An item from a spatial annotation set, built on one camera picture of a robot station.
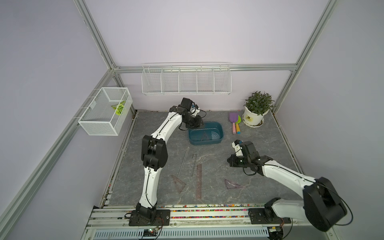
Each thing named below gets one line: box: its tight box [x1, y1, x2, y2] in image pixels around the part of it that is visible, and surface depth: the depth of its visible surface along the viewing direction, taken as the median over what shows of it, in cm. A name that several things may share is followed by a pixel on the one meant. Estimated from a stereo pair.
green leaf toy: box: [111, 100, 126, 116], surface depth 83 cm
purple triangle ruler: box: [224, 178, 244, 190], surface depth 86 cm
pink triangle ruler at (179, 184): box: [171, 174, 187, 194], surface depth 86 cm
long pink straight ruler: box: [196, 164, 202, 199], surface depth 86 cm
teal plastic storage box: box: [188, 121, 224, 146], surface depth 107 cm
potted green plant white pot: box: [242, 91, 277, 128], surface depth 103 cm
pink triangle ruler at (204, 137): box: [200, 131, 210, 141], surface depth 107 cm
